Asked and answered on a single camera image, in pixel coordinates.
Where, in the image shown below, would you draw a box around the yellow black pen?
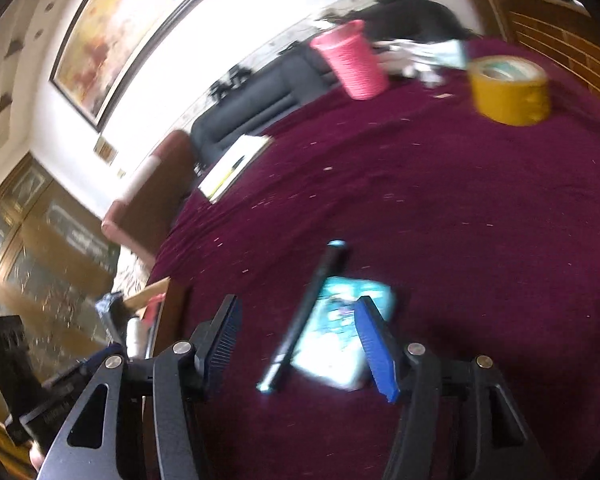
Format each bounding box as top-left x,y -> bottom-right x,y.
210,156 -> 245,200

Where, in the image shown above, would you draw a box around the cardboard box tray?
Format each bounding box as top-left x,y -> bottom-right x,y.
123,278 -> 185,360

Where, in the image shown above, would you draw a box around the black snack packet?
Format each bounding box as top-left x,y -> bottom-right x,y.
95,292 -> 131,346

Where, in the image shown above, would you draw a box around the teal tissue packet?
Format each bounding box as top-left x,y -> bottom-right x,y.
291,276 -> 396,391

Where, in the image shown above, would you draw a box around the white pill bottle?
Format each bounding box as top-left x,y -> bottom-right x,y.
125,316 -> 148,359

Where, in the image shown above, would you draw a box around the black leather sofa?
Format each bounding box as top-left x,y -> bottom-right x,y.
189,0 -> 475,169

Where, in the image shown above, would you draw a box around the red foil pouch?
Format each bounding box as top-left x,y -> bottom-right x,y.
140,292 -> 166,330

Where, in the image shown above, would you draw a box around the white gloves pile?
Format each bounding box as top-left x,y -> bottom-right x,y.
372,39 -> 468,88

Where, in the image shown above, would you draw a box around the framed horse painting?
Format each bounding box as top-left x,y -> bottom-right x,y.
50,0 -> 202,132

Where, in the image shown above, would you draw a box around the wooden cluttered counter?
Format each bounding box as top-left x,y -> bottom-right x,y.
471,0 -> 600,98

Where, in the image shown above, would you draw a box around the brown armchair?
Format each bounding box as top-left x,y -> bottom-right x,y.
102,129 -> 198,268

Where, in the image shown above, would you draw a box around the pink knitted sleeve bottle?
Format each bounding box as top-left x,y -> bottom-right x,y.
310,20 -> 389,101

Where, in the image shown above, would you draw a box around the yellow tape roll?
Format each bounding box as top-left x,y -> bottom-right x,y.
467,55 -> 552,127

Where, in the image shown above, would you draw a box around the person's left hand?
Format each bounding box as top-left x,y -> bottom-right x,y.
29,442 -> 45,471

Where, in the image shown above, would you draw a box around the black marker blue cap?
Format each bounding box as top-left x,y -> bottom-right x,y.
257,240 -> 348,394

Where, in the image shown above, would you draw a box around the wooden glass door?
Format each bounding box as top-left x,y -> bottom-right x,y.
0,155 -> 120,382

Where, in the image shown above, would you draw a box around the white notebook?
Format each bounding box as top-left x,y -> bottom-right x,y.
198,134 -> 273,204

